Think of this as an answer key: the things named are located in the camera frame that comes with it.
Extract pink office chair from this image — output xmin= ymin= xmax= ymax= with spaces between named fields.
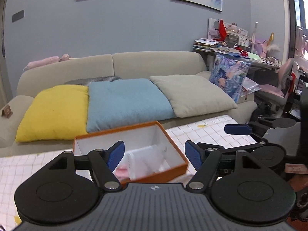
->
xmin=254 ymin=57 xmax=298 ymax=117

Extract fruit print checked tablecloth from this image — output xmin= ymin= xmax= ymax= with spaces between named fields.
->
xmin=1 ymin=115 xmax=256 ymax=230

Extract blue printed cushion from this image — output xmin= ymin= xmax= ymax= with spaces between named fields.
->
xmin=209 ymin=54 xmax=251 ymax=103

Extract beige cushion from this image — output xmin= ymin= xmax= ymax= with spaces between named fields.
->
xmin=149 ymin=74 xmax=238 ymax=118

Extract white items in box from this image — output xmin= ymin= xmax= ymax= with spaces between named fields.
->
xmin=114 ymin=146 xmax=171 ymax=182

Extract yellow cushion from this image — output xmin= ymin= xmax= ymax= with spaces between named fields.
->
xmin=15 ymin=85 xmax=89 ymax=142

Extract orange cardboard box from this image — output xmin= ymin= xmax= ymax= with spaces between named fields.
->
xmin=73 ymin=121 xmax=188 ymax=184

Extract cluttered desk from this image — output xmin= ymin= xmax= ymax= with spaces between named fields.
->
xmin=192 ymin=18 xmax=285 ymax=95

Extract light blue cushion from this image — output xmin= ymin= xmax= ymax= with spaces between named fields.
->
xmin=87 ymin=79 xmax=175 ymax=133

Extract small brown stand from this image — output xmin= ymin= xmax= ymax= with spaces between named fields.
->
xmin=1 ymin=104 xmax=13 ymax=118

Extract grey striped cushion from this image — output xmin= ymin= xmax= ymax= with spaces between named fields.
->
xmin=65 ymin=76 xmax=122 ymax=87

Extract pink plush toy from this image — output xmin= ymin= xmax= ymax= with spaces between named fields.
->
xmin=23 ymin=54 xmax=78 ymax=71

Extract beige sofa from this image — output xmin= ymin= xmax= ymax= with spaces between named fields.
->
xmin=0 ymin=50 xmax=258 ymax=158

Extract dark wall switch panel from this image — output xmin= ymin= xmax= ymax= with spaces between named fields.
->
xmin=12 ymin=9 xmax=25 ymax=23

